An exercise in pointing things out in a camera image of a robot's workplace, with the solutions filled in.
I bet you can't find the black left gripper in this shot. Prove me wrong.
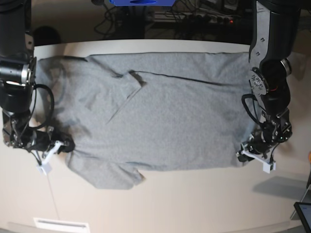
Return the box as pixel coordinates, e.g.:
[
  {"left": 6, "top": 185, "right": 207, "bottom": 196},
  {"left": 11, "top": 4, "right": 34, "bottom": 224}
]
[{"left": 237, "top": 131, "right": 277, "bottom": 163}]

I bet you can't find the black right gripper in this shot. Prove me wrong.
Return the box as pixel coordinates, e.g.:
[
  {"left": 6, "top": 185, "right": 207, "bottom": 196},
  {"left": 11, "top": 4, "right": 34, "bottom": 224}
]
[{"left": 26, "top": 130, "right": 75, "bottom": 153}]

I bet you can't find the grey T-shirt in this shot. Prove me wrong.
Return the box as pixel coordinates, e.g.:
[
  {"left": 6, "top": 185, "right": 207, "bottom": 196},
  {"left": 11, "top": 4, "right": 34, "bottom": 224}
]
[{"left": 36, "top": 52, "right": 255, "bottom": 189}]

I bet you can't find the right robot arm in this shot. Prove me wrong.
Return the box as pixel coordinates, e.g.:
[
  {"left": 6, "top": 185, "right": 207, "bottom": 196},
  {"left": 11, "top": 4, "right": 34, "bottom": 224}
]
[{"left": 0, "top": 0, "right": 75, "bottom": 153}]

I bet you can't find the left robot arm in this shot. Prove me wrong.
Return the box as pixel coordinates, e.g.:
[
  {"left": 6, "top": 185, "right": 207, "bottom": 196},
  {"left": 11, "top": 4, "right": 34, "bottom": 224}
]
[{"left": 237, "top": 0, "right": 301, "bottom": 165}]

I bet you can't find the black tablet with stand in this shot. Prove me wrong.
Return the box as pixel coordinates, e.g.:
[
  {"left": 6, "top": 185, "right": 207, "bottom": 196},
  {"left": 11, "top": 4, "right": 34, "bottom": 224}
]
[{"left": 290, "top": 175, "right": 311, "bottom": 233}]

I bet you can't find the white label strip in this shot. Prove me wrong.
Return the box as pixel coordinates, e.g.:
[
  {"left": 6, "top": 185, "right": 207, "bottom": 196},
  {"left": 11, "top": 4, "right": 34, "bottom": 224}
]
[{"left": 34, "top": 217, "right": 89, "bottom": 229}]

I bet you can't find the black power strip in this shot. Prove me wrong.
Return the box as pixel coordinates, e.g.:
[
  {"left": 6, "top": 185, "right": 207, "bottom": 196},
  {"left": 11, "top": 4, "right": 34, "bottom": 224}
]
[{"left": 152, "top": 12, "right": 239, "bottom": 25}]

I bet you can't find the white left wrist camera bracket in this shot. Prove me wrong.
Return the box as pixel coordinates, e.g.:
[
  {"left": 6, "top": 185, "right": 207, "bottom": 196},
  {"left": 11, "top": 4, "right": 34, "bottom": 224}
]
[{"left": 237, "top": 142, "right": 276, "bottom": 174}]

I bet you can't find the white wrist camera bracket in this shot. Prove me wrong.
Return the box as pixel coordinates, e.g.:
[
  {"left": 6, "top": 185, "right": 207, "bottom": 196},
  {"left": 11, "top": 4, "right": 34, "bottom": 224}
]
[
  {"left": 36, "top": 140, "right": 68, "bottom": 176},
  {"left": 237, "top": 142, "right": 276, "bottom": 174}
]

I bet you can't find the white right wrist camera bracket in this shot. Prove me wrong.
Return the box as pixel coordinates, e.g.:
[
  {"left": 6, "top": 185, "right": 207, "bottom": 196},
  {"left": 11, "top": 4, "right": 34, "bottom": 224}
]
[{"left": 36, "top": 140, "right": 68, "bottom": 176}]

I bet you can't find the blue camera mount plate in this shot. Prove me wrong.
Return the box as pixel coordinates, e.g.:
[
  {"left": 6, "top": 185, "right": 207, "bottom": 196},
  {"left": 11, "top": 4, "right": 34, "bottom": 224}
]
[{"left": 109, "top": 0, "right": 175, "bottom": 6}]

